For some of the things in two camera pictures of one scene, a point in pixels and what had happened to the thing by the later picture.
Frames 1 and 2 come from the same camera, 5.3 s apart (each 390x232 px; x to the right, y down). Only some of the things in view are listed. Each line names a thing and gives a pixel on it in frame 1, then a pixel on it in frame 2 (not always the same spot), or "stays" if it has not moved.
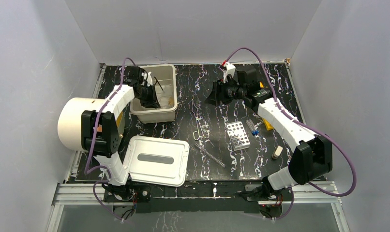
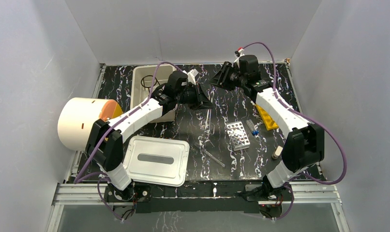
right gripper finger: x=211 y=99 → x=218 y=78
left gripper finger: x=152 y=103 → x=204 y=102
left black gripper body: x=151 y=97 → x=198 y=97
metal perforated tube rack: x=238 y=136 stays
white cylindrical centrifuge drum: x=69 y=120 stays
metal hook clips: x=205 y=133 → x=209 y=126
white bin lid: x=157 y=161 stays
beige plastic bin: x=163 y=77 stays
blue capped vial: x=250 y=124 stays
